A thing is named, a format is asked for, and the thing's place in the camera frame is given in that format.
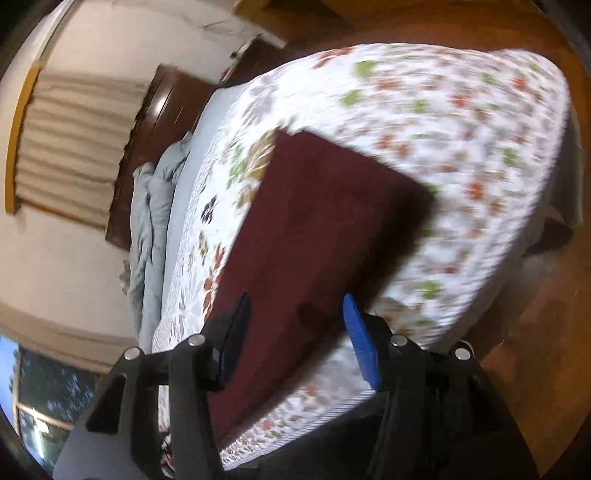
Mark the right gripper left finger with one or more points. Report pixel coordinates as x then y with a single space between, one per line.
201 364

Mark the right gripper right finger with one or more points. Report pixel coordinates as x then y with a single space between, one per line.
395 365

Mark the maroon pants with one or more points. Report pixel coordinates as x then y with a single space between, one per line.
326 222

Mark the grey-blue crumpled blanket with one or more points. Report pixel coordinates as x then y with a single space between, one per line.
154 185

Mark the beige curtain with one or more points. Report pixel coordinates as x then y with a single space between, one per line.
69 136

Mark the dark wooden headboard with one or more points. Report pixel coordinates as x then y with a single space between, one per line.
170 108

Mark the light blue bed sheet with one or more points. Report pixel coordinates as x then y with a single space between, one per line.
194 151

